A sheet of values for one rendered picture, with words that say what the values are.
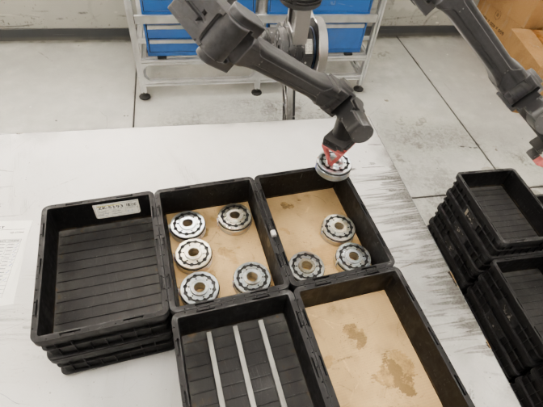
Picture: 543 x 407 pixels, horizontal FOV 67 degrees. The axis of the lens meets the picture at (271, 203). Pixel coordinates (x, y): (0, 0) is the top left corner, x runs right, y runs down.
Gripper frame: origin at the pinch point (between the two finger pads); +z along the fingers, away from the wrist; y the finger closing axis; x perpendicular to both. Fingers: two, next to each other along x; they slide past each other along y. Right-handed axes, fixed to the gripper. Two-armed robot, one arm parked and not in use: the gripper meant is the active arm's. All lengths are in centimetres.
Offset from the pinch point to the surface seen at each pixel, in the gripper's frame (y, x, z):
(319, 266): -21.5, -13.0, 18.6
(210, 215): -26.2, 24.3, 22.4
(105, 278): -61, 31, 24
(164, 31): 88, 169, 56
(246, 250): -29.1, 7.1, 22.1
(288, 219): -11.5, 4.7, 21.6
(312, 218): -6.1, -1.0, 21.3
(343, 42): 180, 84, 61
